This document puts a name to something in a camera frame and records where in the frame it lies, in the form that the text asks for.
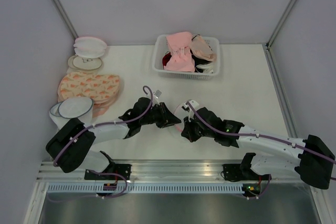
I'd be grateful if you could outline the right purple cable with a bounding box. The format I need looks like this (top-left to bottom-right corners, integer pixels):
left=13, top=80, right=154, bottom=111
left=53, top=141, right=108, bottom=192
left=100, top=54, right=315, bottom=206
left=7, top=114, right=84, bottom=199
left=186, top=101, right=336, bottom=201

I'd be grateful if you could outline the pink laundry bag under stack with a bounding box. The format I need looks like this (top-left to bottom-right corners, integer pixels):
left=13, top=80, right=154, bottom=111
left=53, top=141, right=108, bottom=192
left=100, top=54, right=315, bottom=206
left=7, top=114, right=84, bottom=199
left=92, top=103, right=112, bottom=118

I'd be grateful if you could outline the white plastic perforated basket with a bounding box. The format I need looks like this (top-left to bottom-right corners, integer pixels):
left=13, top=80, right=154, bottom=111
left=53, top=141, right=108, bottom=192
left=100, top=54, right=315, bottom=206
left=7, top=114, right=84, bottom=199
left=152, top=35, right=221, bottom=80

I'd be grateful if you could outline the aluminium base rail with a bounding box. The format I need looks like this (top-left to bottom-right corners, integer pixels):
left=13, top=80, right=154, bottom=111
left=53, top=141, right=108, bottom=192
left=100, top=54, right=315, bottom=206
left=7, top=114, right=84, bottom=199
left=36, top=159, right=322, bottom=183

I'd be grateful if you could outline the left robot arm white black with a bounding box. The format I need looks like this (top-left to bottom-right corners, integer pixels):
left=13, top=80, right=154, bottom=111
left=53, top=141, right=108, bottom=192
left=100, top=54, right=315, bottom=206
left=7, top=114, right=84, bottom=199
left=46, top=97, right=181, bottom=180

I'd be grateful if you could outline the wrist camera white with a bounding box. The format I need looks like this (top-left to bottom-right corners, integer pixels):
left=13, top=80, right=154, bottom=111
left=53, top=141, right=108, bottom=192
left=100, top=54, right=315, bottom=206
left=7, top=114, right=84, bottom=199
left=153, top=90, right=162, bottom=104
left=181, top=100, right=200, bottom=113

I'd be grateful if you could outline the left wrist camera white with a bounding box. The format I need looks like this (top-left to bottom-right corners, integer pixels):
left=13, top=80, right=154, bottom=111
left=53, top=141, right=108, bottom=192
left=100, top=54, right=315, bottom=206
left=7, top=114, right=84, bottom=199
left=153, top=90, right=162, bottom=104

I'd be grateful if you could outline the dark red black bra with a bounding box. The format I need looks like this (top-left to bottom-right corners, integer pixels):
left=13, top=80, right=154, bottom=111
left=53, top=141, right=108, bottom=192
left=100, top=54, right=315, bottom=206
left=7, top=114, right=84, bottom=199
left=162, top=51, right=172, bottom=71

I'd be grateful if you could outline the grey-trimmed white mesh laundry bag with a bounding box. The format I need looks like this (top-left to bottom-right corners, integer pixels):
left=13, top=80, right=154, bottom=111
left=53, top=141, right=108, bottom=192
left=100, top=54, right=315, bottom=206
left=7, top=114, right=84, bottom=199
left=49, top=97, right=94, bottom=130

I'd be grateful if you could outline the left aluminium frame post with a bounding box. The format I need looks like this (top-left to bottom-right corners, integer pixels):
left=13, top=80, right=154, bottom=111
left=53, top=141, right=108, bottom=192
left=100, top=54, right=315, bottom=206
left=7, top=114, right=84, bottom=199
left=51, top=0, right=78, bottom=39

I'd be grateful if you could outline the white bra in basket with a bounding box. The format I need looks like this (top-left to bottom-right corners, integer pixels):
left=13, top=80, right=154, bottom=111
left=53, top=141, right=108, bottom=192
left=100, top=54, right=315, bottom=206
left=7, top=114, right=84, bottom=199
left=195, top=62, right=214, bottom=74

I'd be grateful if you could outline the aluminium frame post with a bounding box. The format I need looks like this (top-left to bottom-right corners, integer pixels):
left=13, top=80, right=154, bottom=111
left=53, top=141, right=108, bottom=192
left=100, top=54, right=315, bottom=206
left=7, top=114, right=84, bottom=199
left=51, top=0, right=78, bottom=39
left=265, top=0, right=298, bottom=50

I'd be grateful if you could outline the beige bra in basket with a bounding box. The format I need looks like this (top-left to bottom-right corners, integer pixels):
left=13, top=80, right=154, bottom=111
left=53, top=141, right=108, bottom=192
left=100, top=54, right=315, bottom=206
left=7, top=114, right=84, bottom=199
left=189, top=35, right=217, bottom=62

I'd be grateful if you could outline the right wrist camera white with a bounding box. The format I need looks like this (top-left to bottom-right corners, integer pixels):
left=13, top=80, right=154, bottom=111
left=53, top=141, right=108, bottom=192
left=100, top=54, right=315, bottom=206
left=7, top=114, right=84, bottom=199
left=181, top=100, right=200, bottom=113

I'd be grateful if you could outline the carrot print laundry bag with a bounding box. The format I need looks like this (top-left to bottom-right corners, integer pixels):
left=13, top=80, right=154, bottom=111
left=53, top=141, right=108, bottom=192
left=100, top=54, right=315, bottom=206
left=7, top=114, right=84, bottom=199
left=57, top=72, right=121, bottom=104

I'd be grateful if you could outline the white slotted cable duct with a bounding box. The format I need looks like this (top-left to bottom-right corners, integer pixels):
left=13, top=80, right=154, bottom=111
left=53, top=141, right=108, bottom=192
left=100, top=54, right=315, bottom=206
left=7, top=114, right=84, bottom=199
left=47, top=183, right=244, bottom=194

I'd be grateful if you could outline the right aluminium frame post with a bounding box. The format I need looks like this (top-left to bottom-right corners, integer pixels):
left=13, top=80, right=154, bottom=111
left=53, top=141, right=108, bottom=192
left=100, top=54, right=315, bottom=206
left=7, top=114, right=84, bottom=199
left=265, top=0, right=298, bottom=50

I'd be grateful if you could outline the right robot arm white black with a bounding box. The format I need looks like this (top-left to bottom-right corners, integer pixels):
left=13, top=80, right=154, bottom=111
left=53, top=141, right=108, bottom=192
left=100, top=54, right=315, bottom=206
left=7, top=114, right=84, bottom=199
left=181, top=102, right=335, bottom=189

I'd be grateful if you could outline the white mesh laundry bag pink zipper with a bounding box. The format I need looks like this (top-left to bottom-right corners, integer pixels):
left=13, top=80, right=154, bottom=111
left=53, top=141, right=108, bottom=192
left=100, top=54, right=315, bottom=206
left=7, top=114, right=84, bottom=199
left=169, top=100, right=200, bottom=138

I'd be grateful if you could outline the pink bra in basket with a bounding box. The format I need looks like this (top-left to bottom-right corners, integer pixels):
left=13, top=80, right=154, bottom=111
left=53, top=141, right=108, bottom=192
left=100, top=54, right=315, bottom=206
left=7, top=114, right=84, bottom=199
left=166, top=31, right=195, bottom=72

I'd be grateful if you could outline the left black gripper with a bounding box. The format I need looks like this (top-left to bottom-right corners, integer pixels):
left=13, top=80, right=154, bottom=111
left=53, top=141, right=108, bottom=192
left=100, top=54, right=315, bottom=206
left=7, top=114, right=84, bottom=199
left=140, top=102, right=181, bottom=128

